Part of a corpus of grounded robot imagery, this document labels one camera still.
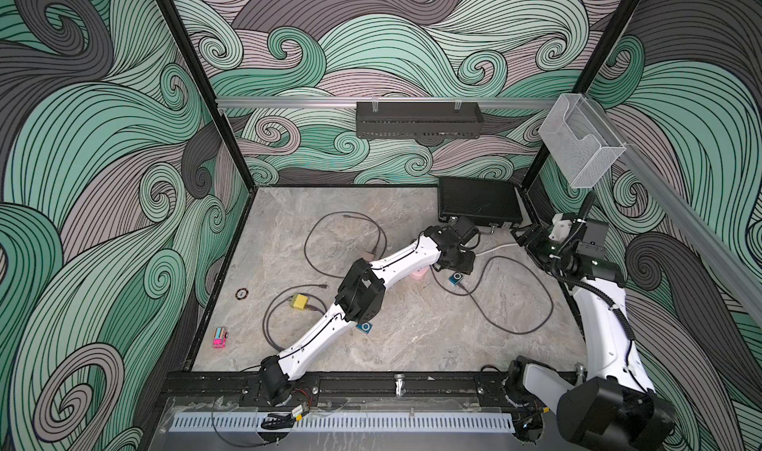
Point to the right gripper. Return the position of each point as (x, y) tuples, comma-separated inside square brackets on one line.
[(532, 235)]

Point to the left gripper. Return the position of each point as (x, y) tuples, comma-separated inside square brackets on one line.
[(468, 264)]

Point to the blue mp3 player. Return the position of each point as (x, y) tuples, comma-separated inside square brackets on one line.
[(364, 327), (456, 278)]

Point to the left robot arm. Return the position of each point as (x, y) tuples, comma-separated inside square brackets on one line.
[(360, 296)]

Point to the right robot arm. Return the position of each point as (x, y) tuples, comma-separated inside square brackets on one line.
[(610, 403)]

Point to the pink power strip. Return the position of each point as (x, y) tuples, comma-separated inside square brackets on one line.
[(419, 274)]

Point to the black hard case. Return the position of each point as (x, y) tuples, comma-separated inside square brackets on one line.
[(485, 202)]

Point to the yellow charger adapter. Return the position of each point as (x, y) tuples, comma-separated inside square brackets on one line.
[(299, 301)]

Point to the pink toy car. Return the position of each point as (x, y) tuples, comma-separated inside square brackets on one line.
[(220, 338)]

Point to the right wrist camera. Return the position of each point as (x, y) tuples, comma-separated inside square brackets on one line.
[(562, 224)]

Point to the clear acrylic wall holder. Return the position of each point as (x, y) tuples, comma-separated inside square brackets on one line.
[(582, 140)]

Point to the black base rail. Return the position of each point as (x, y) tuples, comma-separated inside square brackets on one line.
[(488, 385)]

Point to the aluminium rail right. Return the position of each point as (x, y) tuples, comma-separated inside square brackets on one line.
[(655, 162)]

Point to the aluminium rail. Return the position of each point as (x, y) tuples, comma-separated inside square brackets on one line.
[(655, 162), (306, 102)]

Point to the black wall shelf tray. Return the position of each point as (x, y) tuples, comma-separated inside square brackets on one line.
[(418, 120)]

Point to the aluminium rail back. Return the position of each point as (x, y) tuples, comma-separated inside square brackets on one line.
[(306, 102)]

